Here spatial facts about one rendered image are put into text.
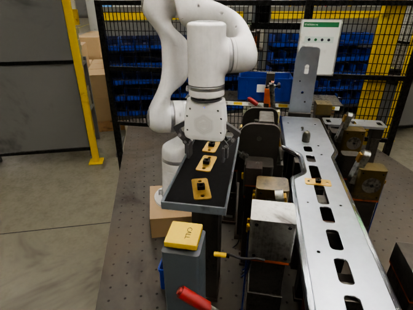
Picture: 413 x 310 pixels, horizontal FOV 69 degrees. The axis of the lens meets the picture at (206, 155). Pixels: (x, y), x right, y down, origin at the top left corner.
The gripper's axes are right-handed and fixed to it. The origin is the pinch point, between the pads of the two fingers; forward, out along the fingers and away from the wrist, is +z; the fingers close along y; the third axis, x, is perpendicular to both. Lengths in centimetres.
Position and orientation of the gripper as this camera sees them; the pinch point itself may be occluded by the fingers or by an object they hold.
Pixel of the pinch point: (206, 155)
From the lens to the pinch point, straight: 77.4
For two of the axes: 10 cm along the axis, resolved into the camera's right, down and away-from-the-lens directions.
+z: 0.0, 8.9, 4.5
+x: 2.5, -4.4, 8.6
